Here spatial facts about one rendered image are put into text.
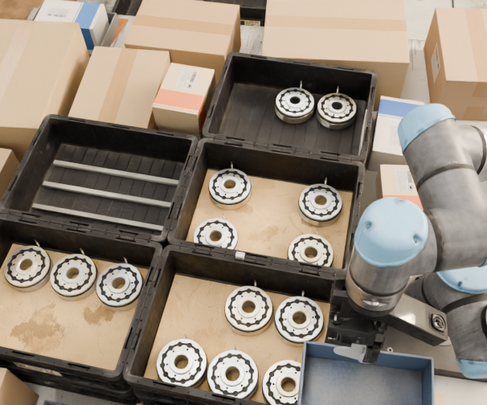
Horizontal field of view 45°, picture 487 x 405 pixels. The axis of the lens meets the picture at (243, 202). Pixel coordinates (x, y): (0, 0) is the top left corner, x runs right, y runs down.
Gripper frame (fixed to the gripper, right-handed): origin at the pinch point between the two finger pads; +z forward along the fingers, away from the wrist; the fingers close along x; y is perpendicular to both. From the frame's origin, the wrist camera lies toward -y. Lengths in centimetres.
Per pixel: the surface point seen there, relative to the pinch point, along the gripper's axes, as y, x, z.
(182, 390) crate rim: 30.9, 4.4, 19.2
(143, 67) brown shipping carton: 64, -83, 18
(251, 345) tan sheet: 20.4, -10.4, 28.0
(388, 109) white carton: -5, -85, 25
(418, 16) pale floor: -27, -230, 92
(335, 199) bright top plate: 7, -47, 22
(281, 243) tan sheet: 17.7, -35.5, 25.7
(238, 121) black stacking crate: 35, -70, 23
